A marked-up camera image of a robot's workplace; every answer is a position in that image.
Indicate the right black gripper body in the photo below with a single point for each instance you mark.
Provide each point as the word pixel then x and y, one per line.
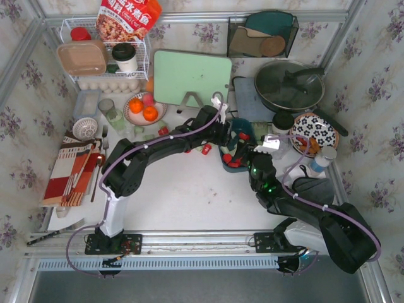
pixel 250 151

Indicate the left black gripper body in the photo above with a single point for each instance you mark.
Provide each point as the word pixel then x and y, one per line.
pixel 226 133

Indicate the red capsule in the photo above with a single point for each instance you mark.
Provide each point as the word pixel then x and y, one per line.
pixel 206 149
pixel 243 136
pixel 163 131
pixel 231 161

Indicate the teal plastic storage basket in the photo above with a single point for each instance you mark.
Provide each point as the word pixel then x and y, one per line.
pixel 239 125

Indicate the grey fluffy cloth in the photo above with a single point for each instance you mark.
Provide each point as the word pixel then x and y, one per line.
pixel 319 191

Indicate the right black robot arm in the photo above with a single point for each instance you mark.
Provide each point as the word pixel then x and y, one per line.
pixel 312 220

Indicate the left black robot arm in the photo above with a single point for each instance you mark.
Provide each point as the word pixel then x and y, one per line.
pixel 123 171

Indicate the clear storage box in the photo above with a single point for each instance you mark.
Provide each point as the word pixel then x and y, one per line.
pixel 87 104

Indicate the green glass cup right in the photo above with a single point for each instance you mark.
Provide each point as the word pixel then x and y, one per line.
pixel 260 129

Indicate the green glass cup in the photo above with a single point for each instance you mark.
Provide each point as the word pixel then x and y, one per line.
pixel 115 118
pixel 260 129

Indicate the clear plastic cup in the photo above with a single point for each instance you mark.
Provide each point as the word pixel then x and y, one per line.
pixel 282 151

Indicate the cutting board metal stand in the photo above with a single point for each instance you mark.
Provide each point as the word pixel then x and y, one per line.
pixel 189 96

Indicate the white jar black lid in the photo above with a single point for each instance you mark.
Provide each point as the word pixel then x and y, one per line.
pixel 282 122

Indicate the white scoop cup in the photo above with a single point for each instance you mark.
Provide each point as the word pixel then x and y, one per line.
pixel 295 173

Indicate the green capsule by plate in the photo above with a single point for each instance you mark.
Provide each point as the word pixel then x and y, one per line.
pixel 162 123

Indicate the flower pattern plate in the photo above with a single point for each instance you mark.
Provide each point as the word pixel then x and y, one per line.
pixel 316 129

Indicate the orange fruit right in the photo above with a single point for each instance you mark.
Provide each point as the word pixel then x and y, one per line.
pixel 150 113

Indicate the orange fruit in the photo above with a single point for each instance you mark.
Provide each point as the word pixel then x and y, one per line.
pixel 150 113
pixel 136 105

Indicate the green cutting board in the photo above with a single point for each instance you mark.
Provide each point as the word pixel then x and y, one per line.
pixel 177 73

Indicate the green capsule far left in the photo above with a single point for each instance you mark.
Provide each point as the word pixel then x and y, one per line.
pixel 148 137

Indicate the white bottle grey cap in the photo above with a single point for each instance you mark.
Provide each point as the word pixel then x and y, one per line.
pixel 323 159

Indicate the black wok with glass lid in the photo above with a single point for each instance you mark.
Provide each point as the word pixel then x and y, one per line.
pixel 293 87

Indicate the pink peach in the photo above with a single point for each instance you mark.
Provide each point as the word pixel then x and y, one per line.
pixel 148 99

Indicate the fruit plate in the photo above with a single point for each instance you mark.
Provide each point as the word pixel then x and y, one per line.
pixel 138 119

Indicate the orange fruit left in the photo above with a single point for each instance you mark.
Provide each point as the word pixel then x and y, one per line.
pixel 136 105

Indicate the clear glass cup left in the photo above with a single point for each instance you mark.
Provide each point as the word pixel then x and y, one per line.
pixel 128 133

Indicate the black mesh holder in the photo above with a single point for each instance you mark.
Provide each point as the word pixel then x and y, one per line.
pixel 266 34

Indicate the green glass cup left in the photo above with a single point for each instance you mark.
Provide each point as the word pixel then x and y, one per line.
pixel 115 118

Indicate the silver fork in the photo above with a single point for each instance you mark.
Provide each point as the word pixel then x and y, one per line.
pixel 105 142

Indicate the grey glass cup left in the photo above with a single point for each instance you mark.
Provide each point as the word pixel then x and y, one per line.
pixel 106 105

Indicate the white egg tray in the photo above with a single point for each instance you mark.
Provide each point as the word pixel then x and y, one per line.
pixel 112 86

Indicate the copper spoon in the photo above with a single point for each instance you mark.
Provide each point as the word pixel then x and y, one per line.
pixel 99 163

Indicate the white cup black lid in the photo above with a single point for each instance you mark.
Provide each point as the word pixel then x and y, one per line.
pixel 125 56

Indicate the white small strainer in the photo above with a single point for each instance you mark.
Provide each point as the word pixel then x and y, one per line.
pixel 85 128

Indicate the red snack bag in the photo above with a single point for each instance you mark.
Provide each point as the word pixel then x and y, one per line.
pixel 126 20

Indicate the striped red cloth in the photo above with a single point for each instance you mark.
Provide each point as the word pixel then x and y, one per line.
pixel 72 172

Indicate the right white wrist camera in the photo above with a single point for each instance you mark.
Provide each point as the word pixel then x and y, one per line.
pixel 269 145

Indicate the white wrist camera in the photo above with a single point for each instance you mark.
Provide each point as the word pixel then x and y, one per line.
pixel 269 145
pixel 221 107

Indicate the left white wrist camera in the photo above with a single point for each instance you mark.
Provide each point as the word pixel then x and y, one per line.
pixel 221 107

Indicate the white wire rack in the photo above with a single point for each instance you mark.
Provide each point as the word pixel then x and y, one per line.
pixel 143 49

